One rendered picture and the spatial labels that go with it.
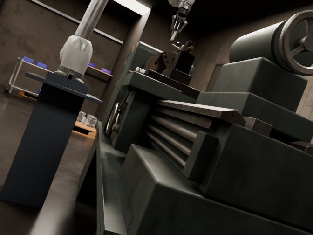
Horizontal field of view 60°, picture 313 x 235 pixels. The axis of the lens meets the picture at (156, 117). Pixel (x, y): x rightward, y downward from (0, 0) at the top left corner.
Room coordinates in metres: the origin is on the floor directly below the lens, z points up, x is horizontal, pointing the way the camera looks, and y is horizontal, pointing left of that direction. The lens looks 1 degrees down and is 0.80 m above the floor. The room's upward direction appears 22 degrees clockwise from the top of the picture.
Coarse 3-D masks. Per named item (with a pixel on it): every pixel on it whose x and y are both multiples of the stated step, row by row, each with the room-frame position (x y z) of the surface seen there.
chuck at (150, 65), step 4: (168, 52) 1.88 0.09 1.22; (172, 52) 1.89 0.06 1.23; (152, 56) 1.91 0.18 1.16; (156, 56) 1.86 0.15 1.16; (160, 56) 1.87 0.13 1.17; (168, 56) 1.88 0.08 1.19; (172, 56) 1.89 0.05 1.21; (148, 60) 1.93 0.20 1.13; (152, 60) 1.86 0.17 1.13; (156, 60) 1.87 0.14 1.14; (160, 60) 1.87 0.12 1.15; (172, 60) 1.89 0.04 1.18; (148, 64) 1.86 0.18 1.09; (152, 64) 1.86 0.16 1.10; (156, 64) 1.87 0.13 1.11; (160, 64) 1.87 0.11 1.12; (144, 68) 1.91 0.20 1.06; (148, 68) 1.86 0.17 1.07; (152, 68) 1.86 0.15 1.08; (156, 68) 1.87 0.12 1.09; (160, 68) 1.88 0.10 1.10; (160, 72) 1.88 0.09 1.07
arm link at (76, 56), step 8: (72, 40) 1.69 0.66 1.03; (80, 40) 1.68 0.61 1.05; (72, 48) 1.66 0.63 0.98; (80, 48) 1.67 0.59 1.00; (88, 48) 1.70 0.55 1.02; (64, 56) 1.68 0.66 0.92; (72, 56) 1.66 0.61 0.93; (80, 56) 1.67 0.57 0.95; (88, 56) 1.71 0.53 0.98; (64, 64) 1.67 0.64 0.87; (72, 64) 1.66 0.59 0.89; (80, 64) 1.68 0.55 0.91; (80, 72) 1.70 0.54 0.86
